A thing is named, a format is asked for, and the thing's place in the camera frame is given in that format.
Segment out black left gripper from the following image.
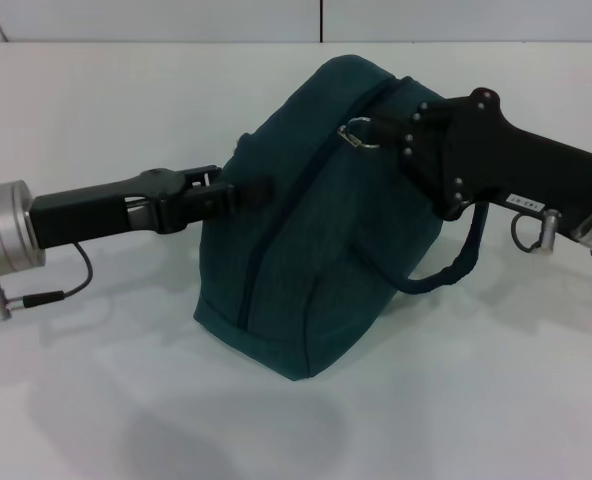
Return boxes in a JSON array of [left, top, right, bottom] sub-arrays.
[[29, 161, 274, 251]]

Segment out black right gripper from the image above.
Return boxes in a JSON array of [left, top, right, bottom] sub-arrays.
[[370, 87, 592, 241]]

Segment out dark teal insulated lunch bag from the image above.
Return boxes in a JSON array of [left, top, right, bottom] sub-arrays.
[[192, 53, 492, 384]]

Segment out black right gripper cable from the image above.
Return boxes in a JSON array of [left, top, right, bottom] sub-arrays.
[[509, 208, 563, 257]]

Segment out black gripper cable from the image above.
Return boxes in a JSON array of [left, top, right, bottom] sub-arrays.
[[509, 208, 563, 257], [0, 241, 94, 319]]

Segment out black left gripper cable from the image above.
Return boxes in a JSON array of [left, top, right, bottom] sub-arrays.
[[0, 241, 94, 319]]

